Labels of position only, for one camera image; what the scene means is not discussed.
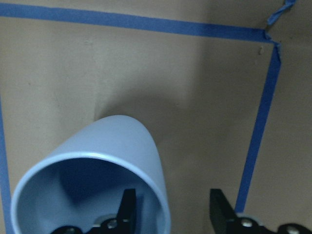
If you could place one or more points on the light blue cup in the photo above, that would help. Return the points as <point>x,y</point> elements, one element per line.
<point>85,177</point>

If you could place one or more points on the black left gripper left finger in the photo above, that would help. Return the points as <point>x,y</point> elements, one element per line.
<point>126,216</point>

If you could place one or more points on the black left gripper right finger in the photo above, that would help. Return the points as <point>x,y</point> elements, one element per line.
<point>222,215</point>

